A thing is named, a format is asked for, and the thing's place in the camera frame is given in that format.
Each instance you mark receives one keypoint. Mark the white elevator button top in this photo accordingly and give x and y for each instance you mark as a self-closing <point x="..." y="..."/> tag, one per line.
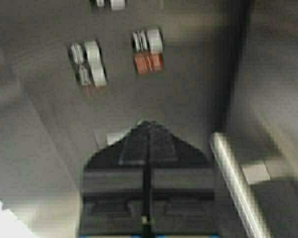
<point x="113" y="5"/>

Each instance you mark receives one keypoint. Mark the red and white elevator button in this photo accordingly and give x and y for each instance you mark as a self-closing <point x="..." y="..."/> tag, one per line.
<point x="147" y="50"/>

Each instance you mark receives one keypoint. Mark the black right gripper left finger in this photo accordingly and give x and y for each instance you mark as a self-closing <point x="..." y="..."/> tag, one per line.
<point x="112" y="187"/>

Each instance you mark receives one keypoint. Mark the white elevator button left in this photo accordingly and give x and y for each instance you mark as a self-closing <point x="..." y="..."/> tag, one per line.
<point x="87" y="63"/>

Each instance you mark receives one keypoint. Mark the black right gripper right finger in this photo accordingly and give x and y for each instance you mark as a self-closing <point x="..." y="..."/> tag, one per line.
<point x="183" y="183"/>

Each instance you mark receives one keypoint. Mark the right elevator handrail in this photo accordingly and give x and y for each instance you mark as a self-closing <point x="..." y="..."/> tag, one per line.
<point x="245" y="202"/>

